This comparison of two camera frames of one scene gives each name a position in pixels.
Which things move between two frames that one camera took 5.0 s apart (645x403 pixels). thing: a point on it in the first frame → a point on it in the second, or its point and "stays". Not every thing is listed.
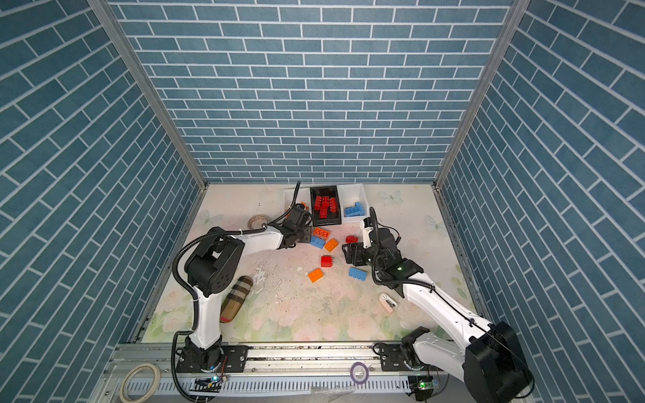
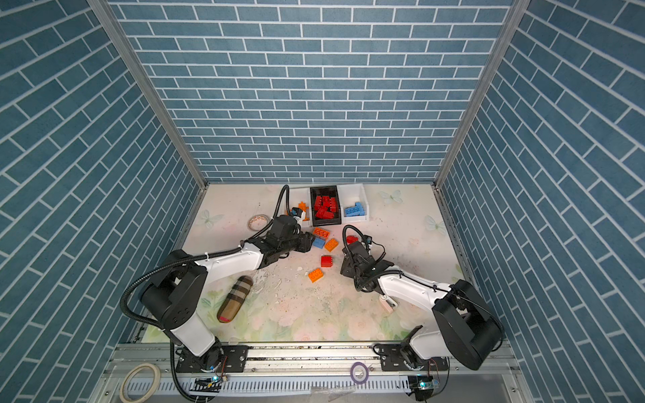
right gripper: (353, 248) → (346, 268)
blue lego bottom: (359, 209) stays
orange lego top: (317, 231) stays
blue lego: (352, 211) stays
